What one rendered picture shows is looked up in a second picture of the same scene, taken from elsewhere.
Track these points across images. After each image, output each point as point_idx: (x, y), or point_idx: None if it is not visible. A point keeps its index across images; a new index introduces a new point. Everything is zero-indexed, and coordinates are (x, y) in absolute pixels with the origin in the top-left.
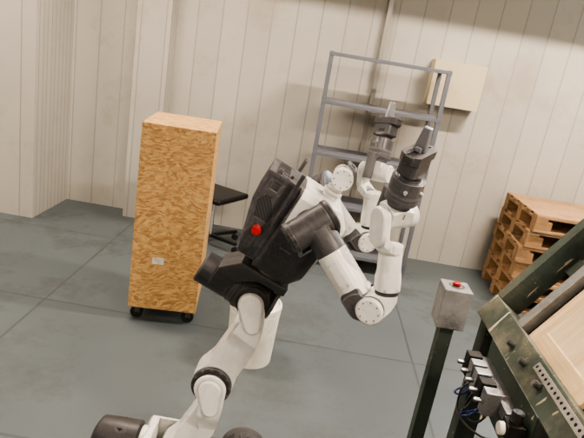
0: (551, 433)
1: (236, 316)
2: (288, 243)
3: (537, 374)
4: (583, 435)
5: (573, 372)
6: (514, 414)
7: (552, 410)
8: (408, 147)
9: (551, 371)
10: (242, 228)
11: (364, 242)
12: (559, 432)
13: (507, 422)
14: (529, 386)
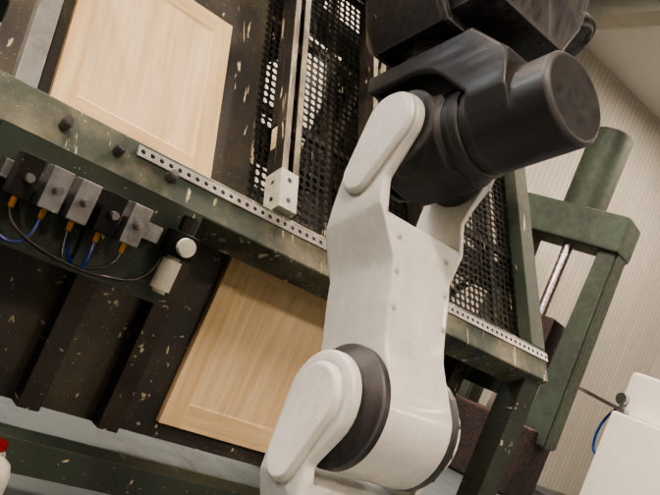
0: (231, 224)
1: (393, 222)
2: (565, 48)
3: (154, 163)
4: (261, 211)
5: (169, 147)
6: (196, 223)
7: (209, 200)
8: None
9: (162, 153)
10: (586, 7)
11: None
12: (237, 219)
13: (192, 237)
14: (154, 181)
